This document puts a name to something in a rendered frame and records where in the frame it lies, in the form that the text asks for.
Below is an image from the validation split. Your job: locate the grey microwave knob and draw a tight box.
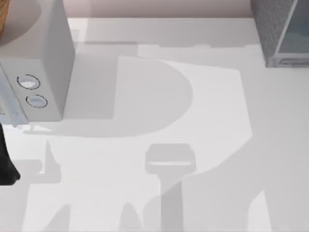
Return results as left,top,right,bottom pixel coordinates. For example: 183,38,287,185
25,94,48,109

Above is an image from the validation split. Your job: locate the pale microwave oven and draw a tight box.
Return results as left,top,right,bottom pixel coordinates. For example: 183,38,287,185
0,0,76,127

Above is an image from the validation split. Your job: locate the white microwave knob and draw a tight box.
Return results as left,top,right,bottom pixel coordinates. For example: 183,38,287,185
16,73,41,90

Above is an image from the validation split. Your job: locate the grey cabinet with dark inside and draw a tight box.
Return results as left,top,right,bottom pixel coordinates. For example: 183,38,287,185
250,0,309,69

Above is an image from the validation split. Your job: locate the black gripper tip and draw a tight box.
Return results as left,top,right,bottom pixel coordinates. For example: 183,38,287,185
0,123,21,187

